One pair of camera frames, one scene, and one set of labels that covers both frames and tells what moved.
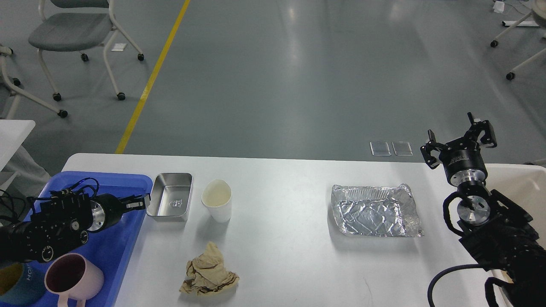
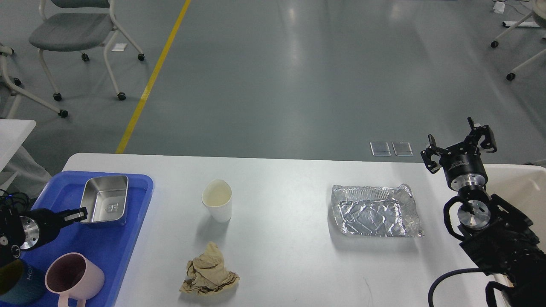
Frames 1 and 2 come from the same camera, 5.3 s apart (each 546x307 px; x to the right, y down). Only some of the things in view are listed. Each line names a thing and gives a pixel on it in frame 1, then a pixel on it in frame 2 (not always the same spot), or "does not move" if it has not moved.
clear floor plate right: [402, 148] does not move
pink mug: [71, 274] does not move
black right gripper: [463, 163] does not move
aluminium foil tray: [390, 211] does not move
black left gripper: [106, 209] to [42, 225]
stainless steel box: [170, 197] to [105, 198]
